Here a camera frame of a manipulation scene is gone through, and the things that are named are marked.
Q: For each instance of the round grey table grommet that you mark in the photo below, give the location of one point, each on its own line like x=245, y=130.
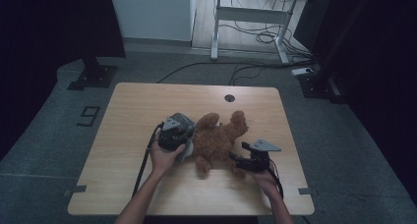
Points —
x=229, y=98

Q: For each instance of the dark curtain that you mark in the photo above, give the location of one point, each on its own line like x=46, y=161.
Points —
x=377, y=53
x=49, y=37

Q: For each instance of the white frame desk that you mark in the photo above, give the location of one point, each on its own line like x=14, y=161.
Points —
x=249, y=14

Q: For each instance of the white power strip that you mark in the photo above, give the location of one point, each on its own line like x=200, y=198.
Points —
x=301, y=71

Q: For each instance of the grey tape strip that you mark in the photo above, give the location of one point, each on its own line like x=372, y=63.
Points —
x=305, y=191

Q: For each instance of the black stand base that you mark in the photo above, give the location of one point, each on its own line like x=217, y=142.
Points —
x=95, y=76
x=314, y=86

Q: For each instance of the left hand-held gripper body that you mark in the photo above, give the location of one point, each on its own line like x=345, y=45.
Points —
x=173, y=139

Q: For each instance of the grey doll garment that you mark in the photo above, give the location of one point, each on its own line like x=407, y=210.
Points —
x=187, y=121

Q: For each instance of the person's right hand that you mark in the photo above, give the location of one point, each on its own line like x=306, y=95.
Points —
x=267, y=181

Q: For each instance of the person's left hand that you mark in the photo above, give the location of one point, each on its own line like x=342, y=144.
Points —
x=164, y=160

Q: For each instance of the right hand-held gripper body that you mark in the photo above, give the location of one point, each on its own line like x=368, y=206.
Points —
x=259, y=160

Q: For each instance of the brown teddy bear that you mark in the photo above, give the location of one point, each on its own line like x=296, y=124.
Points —
x=216, y=142

